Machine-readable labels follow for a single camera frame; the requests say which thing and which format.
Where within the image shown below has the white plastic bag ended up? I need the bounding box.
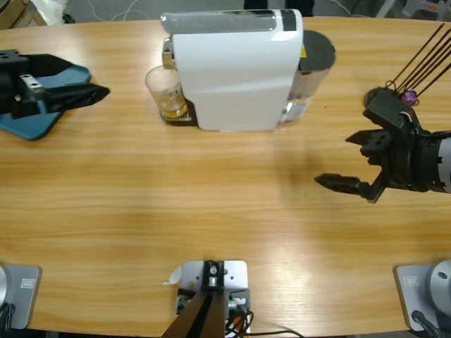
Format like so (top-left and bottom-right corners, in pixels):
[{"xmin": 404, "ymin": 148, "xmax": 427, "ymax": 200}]
[{"xmin": 30, "ymin": 0, "xmax": 70, "ymax": 26}]

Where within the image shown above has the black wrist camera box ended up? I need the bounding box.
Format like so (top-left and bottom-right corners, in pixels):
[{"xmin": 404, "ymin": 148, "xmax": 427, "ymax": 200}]
[{"xmin": 363, "ymin": 89, "xmax": 433, "ymax": 137}]

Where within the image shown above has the white block with dark post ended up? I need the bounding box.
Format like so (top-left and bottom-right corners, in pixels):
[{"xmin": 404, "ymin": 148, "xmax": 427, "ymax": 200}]
[{"xmin": 163, "ymin": 259, "xmax": 252, "ymax": 338}]

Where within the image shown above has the brown cardboard box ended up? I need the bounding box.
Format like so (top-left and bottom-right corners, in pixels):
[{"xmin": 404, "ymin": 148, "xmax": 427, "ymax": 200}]
[{"xmin": 0, "ymin": 0, "xmax": 32, "ymax": 30}]

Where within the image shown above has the clear water tank black lid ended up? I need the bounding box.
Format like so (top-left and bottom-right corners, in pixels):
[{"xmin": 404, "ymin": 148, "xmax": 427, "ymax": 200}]
[{"xmin": 281, "ymin": 30, "xmax": 338, "ymax": 124}]

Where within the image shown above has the blue rectangular plastic tray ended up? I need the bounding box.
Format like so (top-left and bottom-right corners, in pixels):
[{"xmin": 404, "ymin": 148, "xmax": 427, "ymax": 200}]
[{"xmin": 0, "ymin": 64, "xmax": 92, "ymax": 142}]

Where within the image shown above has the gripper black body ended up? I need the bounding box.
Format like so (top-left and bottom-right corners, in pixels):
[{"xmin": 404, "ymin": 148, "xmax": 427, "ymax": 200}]
[
  {"xmin": 0, "ymin": 49, "xmax": 49, "ymax": 120},
  {"xmin": 366, "ymin": 130, "xmax": 441, "ymax": 194}
]

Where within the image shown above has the thin black cable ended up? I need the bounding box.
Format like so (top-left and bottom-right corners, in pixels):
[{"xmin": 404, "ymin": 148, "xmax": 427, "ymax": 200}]
[{"xmin": 246, "ymin": 329, "xmax": 304, "ymax": 338}]

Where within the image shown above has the white paper tab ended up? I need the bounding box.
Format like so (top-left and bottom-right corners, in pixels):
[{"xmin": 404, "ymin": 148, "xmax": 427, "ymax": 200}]
[{"xmin": 161, "ymin": 265, "xmax": 183, "ymax": 286}]

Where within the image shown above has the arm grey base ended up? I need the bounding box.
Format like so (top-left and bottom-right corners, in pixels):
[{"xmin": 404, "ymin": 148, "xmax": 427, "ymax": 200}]
[
  {"xmin": 393, "ymin": 259, "xmax": 451, "ymax": 332},
  {"xmin": 0, "ymin": 264, "xmax": 42, "ymax": 330}
]

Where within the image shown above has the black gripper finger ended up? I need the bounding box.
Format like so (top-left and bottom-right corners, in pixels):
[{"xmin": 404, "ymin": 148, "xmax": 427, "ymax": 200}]
[
  {"xmin": 25, "ymin": 54, "xmax": 78, "ymax": 77},
  {"xmin": 314, "ymin": 168, "xmax": 389, "ymax": 205},
  {"xmin": 44, "ymin": 83, "xmax": 111, "ymax": 114},
  {"xmin": 345, "ymin": 127, "xmax": 395, "ymax": 156}
]

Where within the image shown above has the white floor cable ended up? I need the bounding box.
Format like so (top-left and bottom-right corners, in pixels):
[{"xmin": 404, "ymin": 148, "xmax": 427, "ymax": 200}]
[{"xmin": 87, "ymin": 0, "xmax": 167, "ymax": 23}]

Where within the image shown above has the amber coffee liquid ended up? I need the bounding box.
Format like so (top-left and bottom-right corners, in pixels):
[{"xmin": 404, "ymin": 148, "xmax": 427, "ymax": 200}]
[{"xmin": 160, "ymin": 101, "xmax": 188, "ymax": 120}]

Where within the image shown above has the white capsule coffee machine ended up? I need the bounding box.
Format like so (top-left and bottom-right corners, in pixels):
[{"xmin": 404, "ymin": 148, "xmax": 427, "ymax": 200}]
[{"xmin": 160, "ymin": 8, "xmax": 338, "ymax": 134}]

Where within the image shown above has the white plastic stool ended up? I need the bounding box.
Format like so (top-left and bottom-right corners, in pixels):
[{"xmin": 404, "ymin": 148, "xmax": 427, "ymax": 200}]
[{"xmin": 376, "ymin": 0, "xmax": 451, "ymax": 18}]

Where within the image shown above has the clear drinking glass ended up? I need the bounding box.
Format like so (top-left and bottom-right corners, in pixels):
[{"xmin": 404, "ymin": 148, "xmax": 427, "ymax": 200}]
[{"xmin": 144, "ymin": 65, "xmax": 189, "ymax": 123}]

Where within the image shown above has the black base cable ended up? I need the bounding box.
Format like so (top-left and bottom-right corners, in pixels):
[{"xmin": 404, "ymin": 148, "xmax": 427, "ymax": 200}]
[
  {"xmin": 411, "ymin": 310, "xmax": 442, "ymax": 338},
  {"xmin": 0, "ymin": 303, "xmax": 16, "ymax": 330}
]

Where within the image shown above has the black capsule holder with rods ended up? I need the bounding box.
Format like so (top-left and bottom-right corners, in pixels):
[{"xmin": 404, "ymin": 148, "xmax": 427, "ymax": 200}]
[{"xmin": 364, "ymin": 23, "xmax": 451, "ymax": 106}]

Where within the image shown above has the orange and black cable bunch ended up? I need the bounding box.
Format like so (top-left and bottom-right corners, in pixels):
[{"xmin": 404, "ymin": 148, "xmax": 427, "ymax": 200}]
[{"xmin": 225, "ymin": 309, "xmax": 254, "ymax": 335}]

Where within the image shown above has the grey coffee machine lever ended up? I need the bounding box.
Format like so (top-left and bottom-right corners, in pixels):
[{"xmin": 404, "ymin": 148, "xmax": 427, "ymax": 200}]
[{"xmin": 160, "ymin": 9, "xmax": 278, "ymax": 35}]

